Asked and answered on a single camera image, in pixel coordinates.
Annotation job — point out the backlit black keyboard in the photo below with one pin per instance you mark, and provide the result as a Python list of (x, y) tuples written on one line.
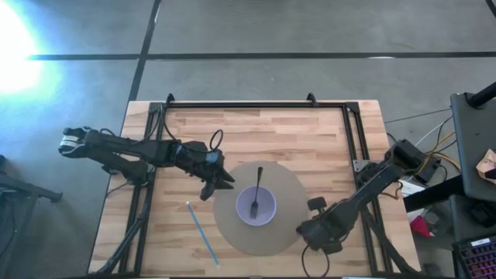
[(478, 257)]

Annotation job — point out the black floor stand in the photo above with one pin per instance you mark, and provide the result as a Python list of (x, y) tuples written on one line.
[(23, 190)]

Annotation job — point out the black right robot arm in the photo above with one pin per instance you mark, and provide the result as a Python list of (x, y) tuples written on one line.
[(376, 182)]

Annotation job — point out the red object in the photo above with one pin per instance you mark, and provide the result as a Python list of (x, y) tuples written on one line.
[(419, 226)]

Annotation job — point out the round beige leather placemat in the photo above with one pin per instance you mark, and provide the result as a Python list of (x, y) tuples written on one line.
[(294, 201)]

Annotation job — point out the grey side desk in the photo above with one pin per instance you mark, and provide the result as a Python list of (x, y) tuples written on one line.
[(472, 147)]

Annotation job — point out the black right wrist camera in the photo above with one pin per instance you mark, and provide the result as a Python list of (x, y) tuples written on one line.
[(317, 204)]

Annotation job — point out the lilac plastic bowl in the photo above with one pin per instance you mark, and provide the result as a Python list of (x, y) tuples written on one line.
[(267, 209)]

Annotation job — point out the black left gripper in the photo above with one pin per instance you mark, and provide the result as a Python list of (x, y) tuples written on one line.
[(197, 159)]

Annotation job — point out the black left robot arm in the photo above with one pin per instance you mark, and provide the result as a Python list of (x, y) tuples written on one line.
[(128, 147)]

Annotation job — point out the brown paper bag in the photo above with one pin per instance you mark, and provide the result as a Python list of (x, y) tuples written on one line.
[(486, 162)]

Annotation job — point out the black aluminium table frame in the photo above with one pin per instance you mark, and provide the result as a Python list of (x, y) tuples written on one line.
[(252, 105)]

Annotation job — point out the blue drinking straw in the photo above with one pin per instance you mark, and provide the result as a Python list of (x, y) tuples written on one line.
[(203, 234)]

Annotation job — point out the dark metal fork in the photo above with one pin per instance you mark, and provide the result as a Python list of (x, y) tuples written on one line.
[(257, 190)]

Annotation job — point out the grey metal bracket plate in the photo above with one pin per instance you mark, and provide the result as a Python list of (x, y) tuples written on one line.
[(359, 166)]

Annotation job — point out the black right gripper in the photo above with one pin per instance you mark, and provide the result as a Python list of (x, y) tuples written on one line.
[(323, 232)]

